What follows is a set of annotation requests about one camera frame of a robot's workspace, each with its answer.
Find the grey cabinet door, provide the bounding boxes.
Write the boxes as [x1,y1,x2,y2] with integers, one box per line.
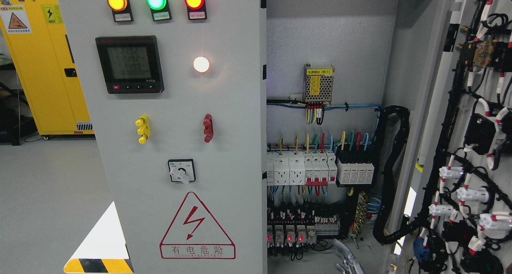
[58,0,267,274]
[389,0,511,274]

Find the white socket and breaker row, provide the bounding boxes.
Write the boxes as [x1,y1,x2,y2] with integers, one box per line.
[266,150,338,186]

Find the metal mesh power supply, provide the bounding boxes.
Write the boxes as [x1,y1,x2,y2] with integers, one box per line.
[303,63,335,104]

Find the white indicator lamp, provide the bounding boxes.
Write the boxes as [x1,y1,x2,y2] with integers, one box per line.
[193,56,210,73]

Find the lower relay terminal row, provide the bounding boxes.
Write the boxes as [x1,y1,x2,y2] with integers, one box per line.
[266,200,355,250]

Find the black surge protector block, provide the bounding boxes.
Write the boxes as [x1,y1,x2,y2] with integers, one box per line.
[336,148,374,187]

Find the red electric danger sticker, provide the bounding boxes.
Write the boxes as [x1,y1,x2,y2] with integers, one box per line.
[160,192,236,259]

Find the black digital power meter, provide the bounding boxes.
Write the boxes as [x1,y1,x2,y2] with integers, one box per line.
[95,35,164,94]

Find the red indicator lamp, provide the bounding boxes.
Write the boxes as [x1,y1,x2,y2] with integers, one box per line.
[184,0,207,20]

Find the green indicator lamp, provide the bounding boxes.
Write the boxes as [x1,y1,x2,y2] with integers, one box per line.
[146,0,172,21]

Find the yellow indicator lamp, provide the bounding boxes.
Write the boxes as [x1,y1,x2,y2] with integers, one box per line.
[107,0,134,22]

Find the yellow safety cabinet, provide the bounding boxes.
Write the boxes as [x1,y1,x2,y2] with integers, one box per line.
[1,0,94,136]

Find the white rotary selector switch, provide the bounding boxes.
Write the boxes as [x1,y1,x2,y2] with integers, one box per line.
[168,159,197,184]

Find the black corrugated cable conduit right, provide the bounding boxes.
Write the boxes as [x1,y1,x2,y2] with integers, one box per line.
[373,105,411,245]

